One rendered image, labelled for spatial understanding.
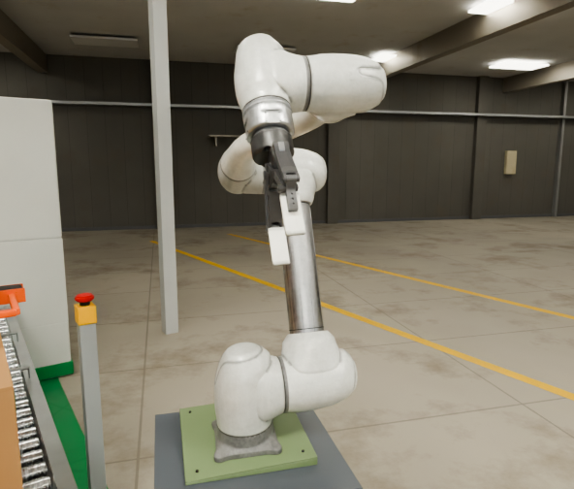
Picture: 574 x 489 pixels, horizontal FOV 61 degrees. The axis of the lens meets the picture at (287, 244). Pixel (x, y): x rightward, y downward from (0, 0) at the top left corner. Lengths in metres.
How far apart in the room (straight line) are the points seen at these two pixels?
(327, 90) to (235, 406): 0.82
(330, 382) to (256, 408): 0.21
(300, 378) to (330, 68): 0.80
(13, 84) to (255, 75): 12.02
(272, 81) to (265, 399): 0.81
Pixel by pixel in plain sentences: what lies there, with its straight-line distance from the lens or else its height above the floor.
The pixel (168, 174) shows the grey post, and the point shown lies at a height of 1.46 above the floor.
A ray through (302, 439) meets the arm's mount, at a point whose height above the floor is 0.78.
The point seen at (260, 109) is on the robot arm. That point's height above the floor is 1.63.
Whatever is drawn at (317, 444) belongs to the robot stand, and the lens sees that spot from 1.50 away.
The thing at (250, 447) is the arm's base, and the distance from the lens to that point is 1.41.
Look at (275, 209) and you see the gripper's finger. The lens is 0.88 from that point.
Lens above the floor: 1.53
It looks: 9 degrees down
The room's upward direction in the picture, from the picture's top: straight up
